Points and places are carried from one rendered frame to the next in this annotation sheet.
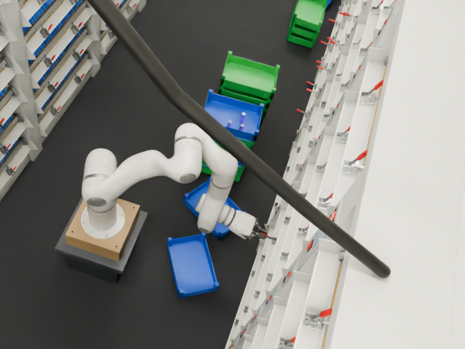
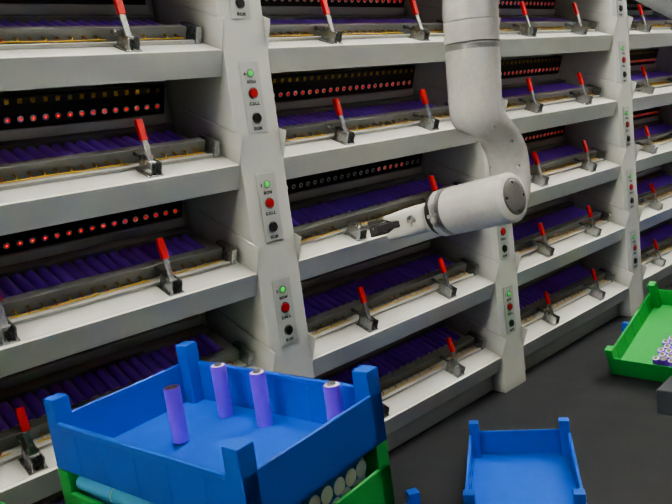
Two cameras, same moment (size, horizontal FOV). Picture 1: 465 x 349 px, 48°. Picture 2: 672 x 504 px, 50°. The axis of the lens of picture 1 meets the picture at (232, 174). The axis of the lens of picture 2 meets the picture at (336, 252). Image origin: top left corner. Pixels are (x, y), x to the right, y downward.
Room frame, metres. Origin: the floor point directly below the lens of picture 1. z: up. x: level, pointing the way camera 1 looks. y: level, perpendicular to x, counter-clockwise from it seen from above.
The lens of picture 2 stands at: (2.17, 0.74, 0.73)
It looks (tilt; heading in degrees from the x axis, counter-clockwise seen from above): 10 degrees down; 227
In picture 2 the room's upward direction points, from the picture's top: 8 degrees counter-clockwise
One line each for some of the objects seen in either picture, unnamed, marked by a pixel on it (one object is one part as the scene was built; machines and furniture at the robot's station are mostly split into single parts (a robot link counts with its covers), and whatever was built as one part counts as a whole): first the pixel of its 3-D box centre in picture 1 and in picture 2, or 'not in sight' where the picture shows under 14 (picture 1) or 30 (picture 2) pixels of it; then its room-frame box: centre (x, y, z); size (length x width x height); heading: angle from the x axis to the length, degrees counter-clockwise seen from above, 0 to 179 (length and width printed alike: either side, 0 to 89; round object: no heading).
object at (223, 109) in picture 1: (232, 115); (212, 418); (1.79, 0.11, 0.44); 0.30 x 0.20 x 0.08; 97
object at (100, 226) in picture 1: (102, 210); not in sight; (0.99, 0.47, 0.47); 0.19 x 0.19 x 0.18
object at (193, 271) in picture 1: (192, 264); (521, 472); (1.10, 0.03, 0.04); 0.30 x 0.20 x 0.08; 33
